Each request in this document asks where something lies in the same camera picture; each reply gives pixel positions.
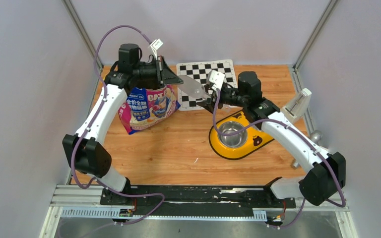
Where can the silver microphone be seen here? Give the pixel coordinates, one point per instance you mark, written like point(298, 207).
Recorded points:
point(315, 137)

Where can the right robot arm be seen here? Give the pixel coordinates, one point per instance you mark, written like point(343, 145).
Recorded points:
point(325, 172)

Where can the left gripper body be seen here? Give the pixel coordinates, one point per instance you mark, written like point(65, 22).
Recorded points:
point(153, 71)

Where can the clear plastic scoop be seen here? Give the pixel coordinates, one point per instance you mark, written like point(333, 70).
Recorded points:
point(193, 88)

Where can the black white chessboard mat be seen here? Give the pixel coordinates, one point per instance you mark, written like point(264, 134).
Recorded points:
point(199, 72)

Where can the yellow double pet bowl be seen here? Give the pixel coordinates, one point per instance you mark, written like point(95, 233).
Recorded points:
point(237, 146)

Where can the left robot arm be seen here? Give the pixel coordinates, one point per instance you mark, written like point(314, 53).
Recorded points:
point(84, 149)

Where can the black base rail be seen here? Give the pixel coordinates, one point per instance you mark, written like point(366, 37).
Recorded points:
point(181, 202)

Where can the pink pet food bag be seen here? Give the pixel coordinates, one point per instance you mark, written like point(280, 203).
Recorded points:
point(145, 108)

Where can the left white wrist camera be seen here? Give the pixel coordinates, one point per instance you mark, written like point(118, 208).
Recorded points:
point(155, 46)

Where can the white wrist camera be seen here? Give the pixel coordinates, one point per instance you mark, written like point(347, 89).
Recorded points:
point(215, 80)
point(155, 46)

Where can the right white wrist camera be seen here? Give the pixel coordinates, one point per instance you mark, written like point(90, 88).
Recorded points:
point(215, 80)

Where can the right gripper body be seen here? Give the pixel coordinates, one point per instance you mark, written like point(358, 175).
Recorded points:
point(229, 96)

